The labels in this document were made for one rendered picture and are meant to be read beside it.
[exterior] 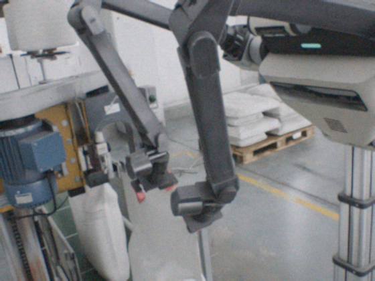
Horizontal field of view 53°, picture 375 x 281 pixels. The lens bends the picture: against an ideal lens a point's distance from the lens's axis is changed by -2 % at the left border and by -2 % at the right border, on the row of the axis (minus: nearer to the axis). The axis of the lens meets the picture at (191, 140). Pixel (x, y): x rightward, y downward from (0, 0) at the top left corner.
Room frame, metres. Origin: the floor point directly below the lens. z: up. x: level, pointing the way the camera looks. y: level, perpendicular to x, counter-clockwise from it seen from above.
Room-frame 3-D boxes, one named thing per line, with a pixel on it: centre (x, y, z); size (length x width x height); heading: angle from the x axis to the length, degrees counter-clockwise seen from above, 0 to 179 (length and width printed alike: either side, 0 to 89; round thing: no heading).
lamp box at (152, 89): (1.48, 0.15, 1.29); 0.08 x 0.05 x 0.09; 31
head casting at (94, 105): (1.50, 0.33, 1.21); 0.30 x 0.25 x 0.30; 31
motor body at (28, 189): (1.07, 0.51, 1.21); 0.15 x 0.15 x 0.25
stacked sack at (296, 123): (4.43, -1.18, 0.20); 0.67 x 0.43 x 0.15; 121
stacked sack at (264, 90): (4.63, -1.08, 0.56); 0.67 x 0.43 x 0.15; 31
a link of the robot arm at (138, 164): (1.03, 0.13, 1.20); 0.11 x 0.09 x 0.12; 123
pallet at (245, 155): (4.44, -0.81, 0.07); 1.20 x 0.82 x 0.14; 123
